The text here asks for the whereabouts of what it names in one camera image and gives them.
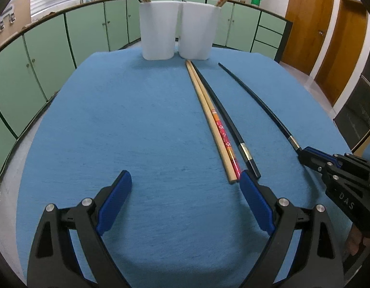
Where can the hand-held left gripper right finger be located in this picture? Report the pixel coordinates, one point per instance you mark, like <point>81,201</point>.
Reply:
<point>257,204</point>

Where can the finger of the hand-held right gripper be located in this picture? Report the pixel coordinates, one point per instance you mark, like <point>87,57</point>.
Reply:
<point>318,167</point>
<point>321,157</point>

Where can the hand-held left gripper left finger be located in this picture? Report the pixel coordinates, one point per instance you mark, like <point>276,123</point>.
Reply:
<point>115,201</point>

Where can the black chopstick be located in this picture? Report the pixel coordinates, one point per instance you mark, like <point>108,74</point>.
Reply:
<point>253,167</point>
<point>291,139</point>

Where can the white twin-compartment utensil holder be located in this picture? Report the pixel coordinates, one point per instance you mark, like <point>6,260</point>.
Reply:
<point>158,30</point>

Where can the person's right hand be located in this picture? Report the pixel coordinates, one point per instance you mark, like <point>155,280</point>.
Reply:
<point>354,240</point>

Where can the black appliance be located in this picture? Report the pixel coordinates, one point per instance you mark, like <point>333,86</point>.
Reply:
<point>359,108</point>

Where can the blue table mat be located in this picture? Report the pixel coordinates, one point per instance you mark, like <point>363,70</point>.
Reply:
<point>143,126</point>

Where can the wooden door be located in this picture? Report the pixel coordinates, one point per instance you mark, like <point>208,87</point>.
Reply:
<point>308,21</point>
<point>342,51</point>

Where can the brown board water purifier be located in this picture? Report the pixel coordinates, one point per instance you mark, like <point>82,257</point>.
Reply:
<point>13,18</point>

